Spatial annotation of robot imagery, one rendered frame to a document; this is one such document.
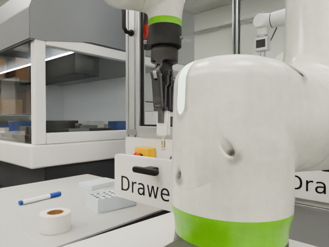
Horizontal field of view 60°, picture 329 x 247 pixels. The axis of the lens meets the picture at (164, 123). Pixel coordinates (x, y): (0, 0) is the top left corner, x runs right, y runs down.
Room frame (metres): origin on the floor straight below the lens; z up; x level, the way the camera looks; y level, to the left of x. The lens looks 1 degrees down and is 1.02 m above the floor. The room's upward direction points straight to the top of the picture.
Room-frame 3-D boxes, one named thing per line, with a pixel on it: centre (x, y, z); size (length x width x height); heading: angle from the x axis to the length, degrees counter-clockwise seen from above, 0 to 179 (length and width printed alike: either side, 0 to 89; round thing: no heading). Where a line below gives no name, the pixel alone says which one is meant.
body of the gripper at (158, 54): (0.78, 0.00, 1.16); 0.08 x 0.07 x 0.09; 157
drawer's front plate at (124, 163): (0.65, 0.02, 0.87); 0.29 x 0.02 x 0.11; 48
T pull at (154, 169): (0.63, 0.03, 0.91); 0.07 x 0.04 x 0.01; 48
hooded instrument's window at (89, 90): (2.27, 0.87, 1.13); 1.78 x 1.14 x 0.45; 48
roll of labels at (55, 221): (0.67, 0.26, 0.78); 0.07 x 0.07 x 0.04
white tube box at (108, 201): (0.85, 0.16, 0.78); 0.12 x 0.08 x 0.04; 128
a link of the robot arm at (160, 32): (0.78, 0.00, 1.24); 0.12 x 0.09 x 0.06; 67
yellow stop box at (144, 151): (1.08, 0.08, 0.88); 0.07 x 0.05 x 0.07; 48
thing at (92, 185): (1.11, 0.25, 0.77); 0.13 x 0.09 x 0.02; 139
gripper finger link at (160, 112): (0.75, 0.01, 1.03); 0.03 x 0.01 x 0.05; 157
